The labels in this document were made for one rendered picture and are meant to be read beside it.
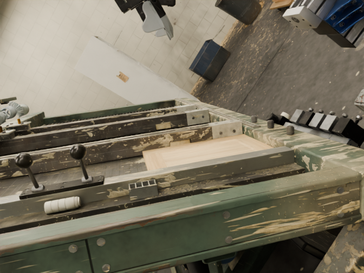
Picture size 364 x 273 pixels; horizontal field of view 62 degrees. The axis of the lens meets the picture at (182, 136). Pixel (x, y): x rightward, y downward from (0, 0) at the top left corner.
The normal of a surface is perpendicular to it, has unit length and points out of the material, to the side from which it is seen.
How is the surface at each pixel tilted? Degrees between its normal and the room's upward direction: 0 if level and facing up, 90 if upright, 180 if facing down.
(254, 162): 90
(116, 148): 90
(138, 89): 90
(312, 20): 90
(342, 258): 0
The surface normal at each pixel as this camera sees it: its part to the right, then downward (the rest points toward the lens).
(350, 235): -0.83, -0.48
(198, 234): 0.20, 0.18
